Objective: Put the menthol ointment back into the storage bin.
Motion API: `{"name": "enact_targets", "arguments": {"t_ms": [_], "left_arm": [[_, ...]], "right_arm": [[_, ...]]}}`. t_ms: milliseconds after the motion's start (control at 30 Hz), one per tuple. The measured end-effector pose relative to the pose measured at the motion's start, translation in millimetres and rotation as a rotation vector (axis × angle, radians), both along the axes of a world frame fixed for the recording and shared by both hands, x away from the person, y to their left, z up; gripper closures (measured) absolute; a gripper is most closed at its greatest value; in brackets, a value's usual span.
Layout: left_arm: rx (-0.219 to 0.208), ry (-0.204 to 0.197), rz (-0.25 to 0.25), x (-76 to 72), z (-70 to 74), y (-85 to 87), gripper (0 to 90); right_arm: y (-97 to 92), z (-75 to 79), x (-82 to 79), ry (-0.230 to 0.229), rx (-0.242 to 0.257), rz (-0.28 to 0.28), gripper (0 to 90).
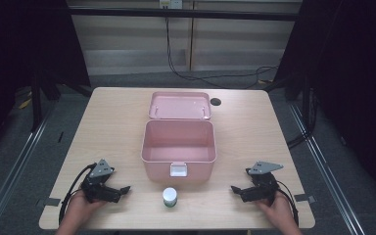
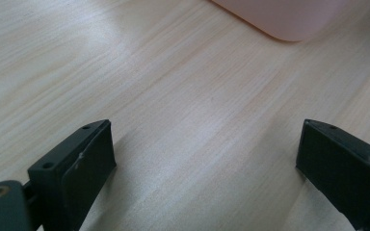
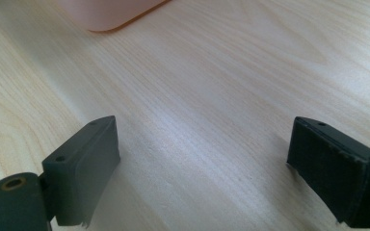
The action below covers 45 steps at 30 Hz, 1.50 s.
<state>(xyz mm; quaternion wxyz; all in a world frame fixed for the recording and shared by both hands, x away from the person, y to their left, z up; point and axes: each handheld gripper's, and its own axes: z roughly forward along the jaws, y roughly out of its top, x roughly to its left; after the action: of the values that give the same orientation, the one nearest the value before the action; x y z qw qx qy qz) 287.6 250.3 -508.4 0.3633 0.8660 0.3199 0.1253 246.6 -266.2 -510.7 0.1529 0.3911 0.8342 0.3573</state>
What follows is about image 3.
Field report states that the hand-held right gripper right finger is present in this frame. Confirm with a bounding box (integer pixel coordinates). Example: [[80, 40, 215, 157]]
[[286, 115, 370, 229]]

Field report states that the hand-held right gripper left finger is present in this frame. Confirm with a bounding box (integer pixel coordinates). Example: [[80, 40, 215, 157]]
[[41, 115, 121, 229]]

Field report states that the pink plastic container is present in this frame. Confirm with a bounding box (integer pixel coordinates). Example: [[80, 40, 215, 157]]
[[55, 0, 172, 33]]

